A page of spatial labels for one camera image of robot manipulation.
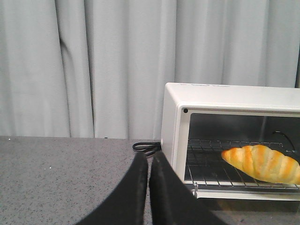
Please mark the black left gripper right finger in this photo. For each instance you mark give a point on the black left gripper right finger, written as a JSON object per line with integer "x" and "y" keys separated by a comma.
{"x": 172, "y": 203}

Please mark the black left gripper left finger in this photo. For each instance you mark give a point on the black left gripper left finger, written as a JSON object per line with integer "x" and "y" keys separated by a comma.
{"x": 125, "y": 204}

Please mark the golden croissant bread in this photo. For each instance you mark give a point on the golden croissant bread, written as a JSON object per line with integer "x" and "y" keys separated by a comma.
{"x": 262, "y": 163}

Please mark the white Toshiba toaster oven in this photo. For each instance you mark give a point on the white Toshiba toaster oven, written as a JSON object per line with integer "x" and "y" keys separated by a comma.
{"x": 229, "y": 113}

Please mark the grey pleated curtain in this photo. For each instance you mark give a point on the grey pleated curtain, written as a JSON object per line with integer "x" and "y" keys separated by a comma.
{"x": 98, "y": 68}

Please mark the metal wire oven rack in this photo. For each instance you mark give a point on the metal wire oven rack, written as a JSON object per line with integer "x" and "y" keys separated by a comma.
{"x": 206, "y": 168}

